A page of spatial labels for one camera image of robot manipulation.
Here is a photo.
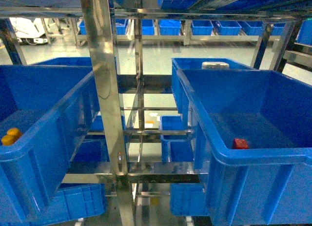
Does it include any blue bin lower left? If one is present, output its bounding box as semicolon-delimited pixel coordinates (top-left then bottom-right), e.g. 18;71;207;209
42;184;107;224

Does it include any blue bin behind left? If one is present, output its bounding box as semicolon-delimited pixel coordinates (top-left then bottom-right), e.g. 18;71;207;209
31;56;117;74

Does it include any yellow two-stud toy block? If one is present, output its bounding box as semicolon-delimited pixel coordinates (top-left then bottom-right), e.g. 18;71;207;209
1;127;23;146

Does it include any red one-stud toy block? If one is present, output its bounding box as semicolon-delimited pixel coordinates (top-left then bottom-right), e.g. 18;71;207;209
232;138;249;150

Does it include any large blue bin on left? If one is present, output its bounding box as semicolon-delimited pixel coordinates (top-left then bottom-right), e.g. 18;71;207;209
0;65;99;223

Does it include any blue bin lower right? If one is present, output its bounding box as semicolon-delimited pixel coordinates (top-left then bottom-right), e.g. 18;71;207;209
170;183;209;216

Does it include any white jar lid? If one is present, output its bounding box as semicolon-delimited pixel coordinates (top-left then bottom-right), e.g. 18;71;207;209
201;62;230;70

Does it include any blue bin behind right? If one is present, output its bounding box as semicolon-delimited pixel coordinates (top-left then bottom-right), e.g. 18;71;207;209
171;58;253;114

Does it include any stainless steel vertical post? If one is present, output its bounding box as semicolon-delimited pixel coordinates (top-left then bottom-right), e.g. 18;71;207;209
80;0;136;226

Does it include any large blue bin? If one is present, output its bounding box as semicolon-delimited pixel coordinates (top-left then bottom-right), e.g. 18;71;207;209
0;65;99;223
177;69;312;226

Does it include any large blue bin on right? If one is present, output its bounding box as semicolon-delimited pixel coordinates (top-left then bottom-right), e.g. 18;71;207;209
177;69;312;226

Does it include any small blue bin lower centre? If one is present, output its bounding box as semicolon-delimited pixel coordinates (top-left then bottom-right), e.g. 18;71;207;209
159;116;194;163

